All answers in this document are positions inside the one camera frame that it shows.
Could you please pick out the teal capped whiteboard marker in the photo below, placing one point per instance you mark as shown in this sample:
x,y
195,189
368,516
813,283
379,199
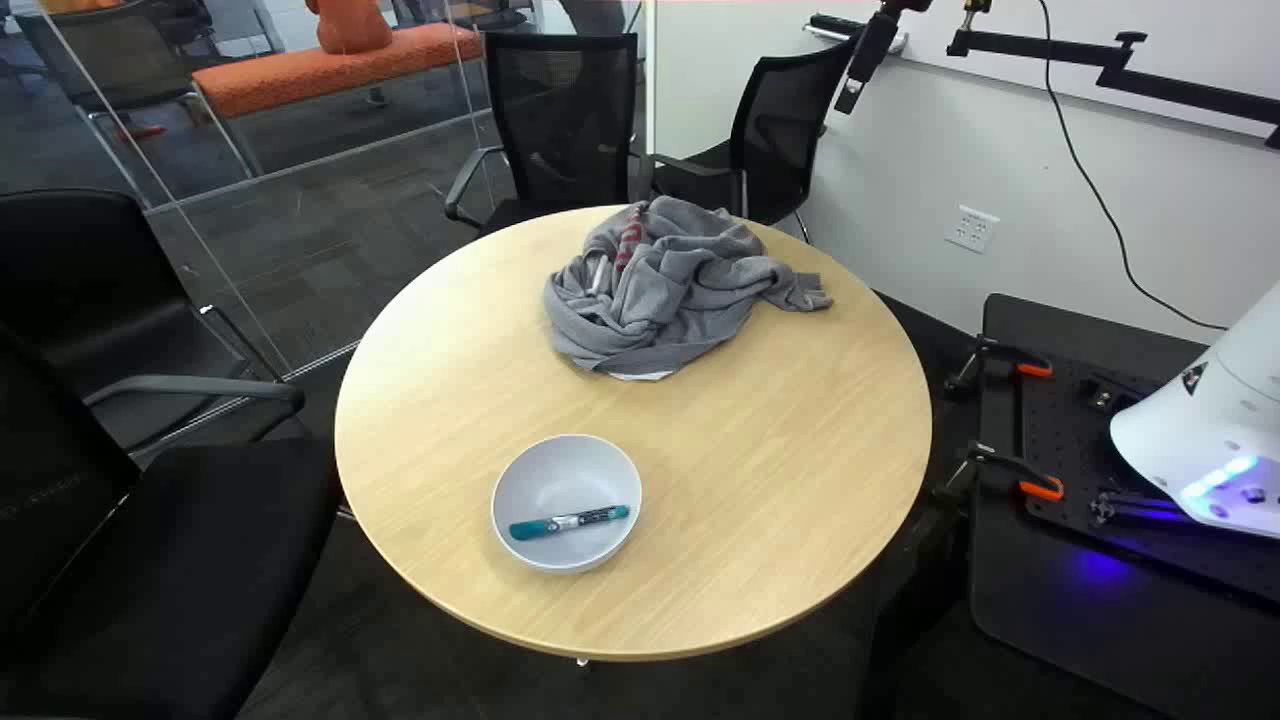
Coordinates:
x,y
564,523

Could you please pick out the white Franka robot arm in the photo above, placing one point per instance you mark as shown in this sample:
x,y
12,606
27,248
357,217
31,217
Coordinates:
x,y
1203,426

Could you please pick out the light grey round bowl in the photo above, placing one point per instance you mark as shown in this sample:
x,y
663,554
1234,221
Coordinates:
x,y
564,464

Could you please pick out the crumpled grey hoodie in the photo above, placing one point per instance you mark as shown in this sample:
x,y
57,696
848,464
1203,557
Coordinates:
x,y
666,305

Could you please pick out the black mesh office chair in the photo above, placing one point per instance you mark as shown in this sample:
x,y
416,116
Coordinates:
x,y
783,134
83,283
163,573
560,104

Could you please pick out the chrome table base feet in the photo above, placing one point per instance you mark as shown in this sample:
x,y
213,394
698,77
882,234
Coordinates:
x,y
583,656

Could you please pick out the glass partition panel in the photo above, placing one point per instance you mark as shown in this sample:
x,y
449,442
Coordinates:
x,y
265,242

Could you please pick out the orange upholstered bench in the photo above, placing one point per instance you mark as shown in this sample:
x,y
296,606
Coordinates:
x,y
323,75

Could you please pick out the orange cushion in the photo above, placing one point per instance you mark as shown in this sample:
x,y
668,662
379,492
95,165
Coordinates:
x,y
353,26

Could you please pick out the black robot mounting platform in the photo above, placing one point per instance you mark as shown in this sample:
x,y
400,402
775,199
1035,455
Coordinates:
x,y
1065,585

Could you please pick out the grey chair behind glass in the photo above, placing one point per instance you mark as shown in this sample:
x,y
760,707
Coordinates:
x,y
122,62

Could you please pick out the white wall outlet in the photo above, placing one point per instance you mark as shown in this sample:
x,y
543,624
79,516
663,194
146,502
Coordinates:
x,y
975,228

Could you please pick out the black camera on mount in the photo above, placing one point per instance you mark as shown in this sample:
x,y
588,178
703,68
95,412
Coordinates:
x,y
871,53

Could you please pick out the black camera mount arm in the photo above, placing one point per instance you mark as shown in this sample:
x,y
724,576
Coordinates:
x,y
1065,53

